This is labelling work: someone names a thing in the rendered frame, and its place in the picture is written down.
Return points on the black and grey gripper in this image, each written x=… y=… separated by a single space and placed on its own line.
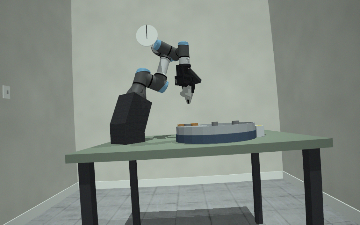
x=184 y=79

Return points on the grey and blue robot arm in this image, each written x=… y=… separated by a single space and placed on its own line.
x=158 y=81

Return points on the grey round turntable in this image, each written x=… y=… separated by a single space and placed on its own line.
x=223 y=133

